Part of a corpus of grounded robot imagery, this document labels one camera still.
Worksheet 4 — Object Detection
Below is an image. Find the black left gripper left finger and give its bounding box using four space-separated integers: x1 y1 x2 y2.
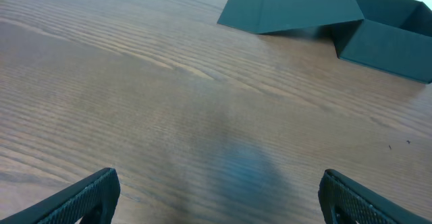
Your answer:
1 167 120 224

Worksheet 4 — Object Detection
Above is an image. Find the dark green box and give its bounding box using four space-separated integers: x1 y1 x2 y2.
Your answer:
217 0 431 84

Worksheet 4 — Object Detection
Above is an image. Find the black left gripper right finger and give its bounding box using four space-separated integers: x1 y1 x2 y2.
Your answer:
318 169 431 224

